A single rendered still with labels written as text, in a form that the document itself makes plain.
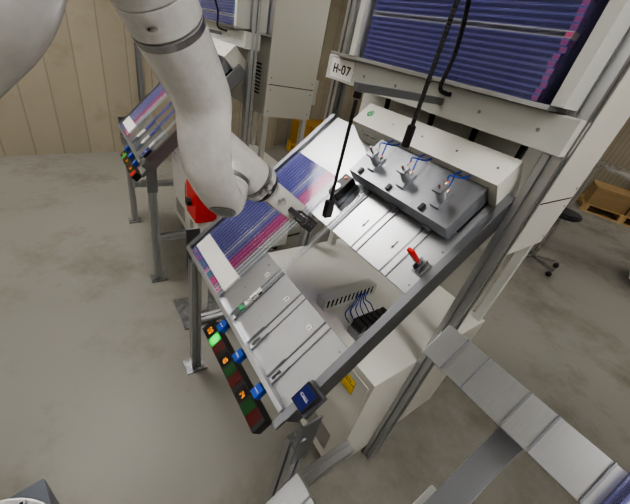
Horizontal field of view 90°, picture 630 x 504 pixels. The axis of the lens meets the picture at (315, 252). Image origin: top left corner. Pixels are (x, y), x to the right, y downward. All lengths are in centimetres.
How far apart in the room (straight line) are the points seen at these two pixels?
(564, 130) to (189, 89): 66
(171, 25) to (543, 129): 67
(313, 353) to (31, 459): 117
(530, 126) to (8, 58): 78
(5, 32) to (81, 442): 147
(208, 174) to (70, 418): 133
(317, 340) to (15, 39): 67
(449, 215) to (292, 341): 47
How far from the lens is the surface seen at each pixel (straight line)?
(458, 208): 78
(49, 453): 164
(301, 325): 80
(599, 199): 717
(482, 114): 85
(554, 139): 79
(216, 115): 52
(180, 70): 48
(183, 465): 151
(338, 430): 127
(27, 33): 29
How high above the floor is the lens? 139
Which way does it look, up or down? 33 degrees down
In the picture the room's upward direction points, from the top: 14 degrees clockwise
